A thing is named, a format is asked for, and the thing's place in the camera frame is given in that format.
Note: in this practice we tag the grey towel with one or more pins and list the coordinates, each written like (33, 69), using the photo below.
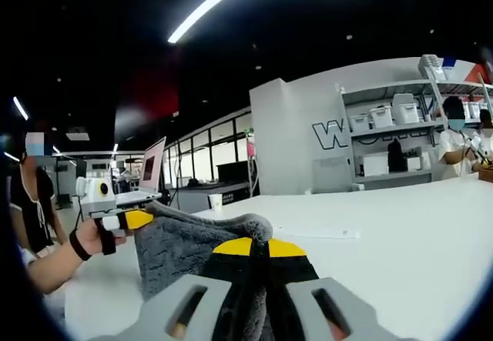
(173, 248)

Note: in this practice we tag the open laptop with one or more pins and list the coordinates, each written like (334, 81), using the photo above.
(152, 162)

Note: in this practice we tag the person's left hand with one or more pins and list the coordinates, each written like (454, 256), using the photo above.
(94, 239)

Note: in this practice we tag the ceiling air vent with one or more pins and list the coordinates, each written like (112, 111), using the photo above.
(77, 135)

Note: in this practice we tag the white paper cup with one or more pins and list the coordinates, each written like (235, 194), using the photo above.
(215, 202)

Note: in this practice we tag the black monitor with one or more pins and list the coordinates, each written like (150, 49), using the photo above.
(233, 173)

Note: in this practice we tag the short ceiling light strip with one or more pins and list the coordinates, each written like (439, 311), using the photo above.
(20, 108)

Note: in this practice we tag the pink cloth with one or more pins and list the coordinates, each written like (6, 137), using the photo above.
(252, 148)

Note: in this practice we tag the black bag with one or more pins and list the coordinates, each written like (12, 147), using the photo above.
(396, 158)

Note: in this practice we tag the small white box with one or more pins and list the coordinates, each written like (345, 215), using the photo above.
(416, 162)

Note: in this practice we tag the long ceiling light strip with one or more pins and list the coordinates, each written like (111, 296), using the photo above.
(177, 35)

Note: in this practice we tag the tall white storage box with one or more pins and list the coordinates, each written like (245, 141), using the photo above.
(405, 112)

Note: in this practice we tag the wooden tray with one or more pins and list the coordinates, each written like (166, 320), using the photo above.
(487, 172)

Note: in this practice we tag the metal shelf rack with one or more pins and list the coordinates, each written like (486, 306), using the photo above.
(385, 87)

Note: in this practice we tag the stacked white bins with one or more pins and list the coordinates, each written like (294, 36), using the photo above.
(432, 65)

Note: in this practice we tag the blue white carton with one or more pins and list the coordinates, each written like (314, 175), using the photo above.
(449, 67)

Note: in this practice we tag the red white carton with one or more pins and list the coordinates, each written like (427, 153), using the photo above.
(475, 77)

